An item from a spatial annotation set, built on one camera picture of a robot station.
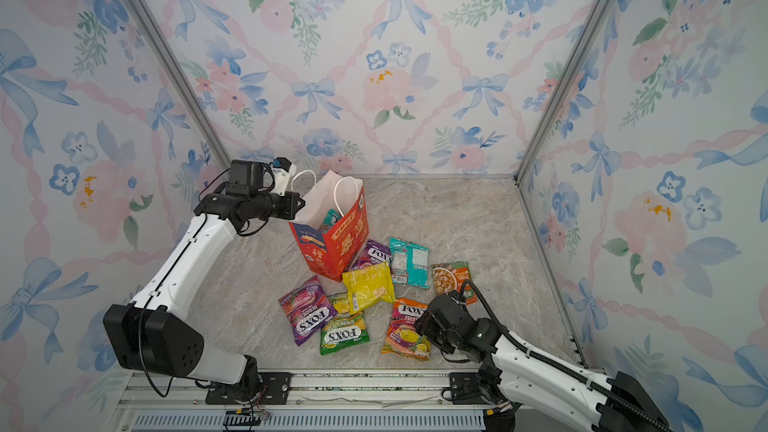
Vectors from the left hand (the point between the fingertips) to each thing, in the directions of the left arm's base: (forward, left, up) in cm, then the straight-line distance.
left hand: (304, 199), depth 80 cm
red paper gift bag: (-10, -8, 0) cm, 13 cm away
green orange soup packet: (-10, -42, -24) cm, 50 cm away
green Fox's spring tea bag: (-27, -10, -23) cm, 37 cm away
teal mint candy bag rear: (-7, -29, -22) cm, 37 cm away
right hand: (-26, -30, -24) cm, 46 cm away
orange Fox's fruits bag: (-28, -27, -24) cm, 45 cm away
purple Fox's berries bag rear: (-3, -17, -23) cm, 29 cm away
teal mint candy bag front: (+6, -4, -16) cm, 17 cm away
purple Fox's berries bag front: (-21, 0, -22) cm, 31 cm away
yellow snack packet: (-15, -17, -20) cm, 30 cm away
